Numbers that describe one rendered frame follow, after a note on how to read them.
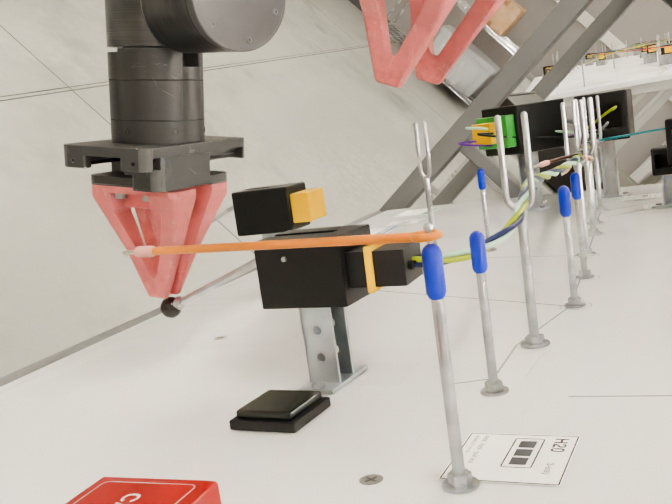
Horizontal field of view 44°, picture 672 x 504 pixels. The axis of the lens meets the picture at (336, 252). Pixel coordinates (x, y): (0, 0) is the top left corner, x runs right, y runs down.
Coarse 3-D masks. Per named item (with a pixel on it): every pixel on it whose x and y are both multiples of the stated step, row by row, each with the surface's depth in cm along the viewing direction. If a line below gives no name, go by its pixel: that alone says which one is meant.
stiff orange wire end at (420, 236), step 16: (272, 240) 36; (288, 240) 36; (304, 240) 35; (320, 240) 35; (336, 240) 34; (352, 240) 34; (368, 240) 33; (384, 240) 33; (400, 240) 33; (416, 240) 32; (432, 240) 32; (144, 256) 40
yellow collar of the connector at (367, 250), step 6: (366, 246) 46; (372, 246) 46; (378, 246) 47; (366, 252) 45; (366, 258) 46; (366, 264) 46; (372, 264) 46; (366, 270) 46; (372, 270) 46; (366, 276) 46; (372, 276) 46; (372, 282) 46; (372, 288) 46; (378, 288) 46
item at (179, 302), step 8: (248, 264) 51; (232, 272) 52; (240, 272) 51; (216, 280) 52; (224, 280) 52; (200, 288) 53; (208, 288) 53; (184, 296) 54; (192, 296) 53; (176, 304) 54; (184, 304) 54
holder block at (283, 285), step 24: (264, 240) 48; (264, 264) 48; (288, 264) 47; (312, 264) 47; (336, 264) 46; (264, 288) 48; (288, 288) 48; (312, 288) 47; (336, 288) 46; (360, 288) 48
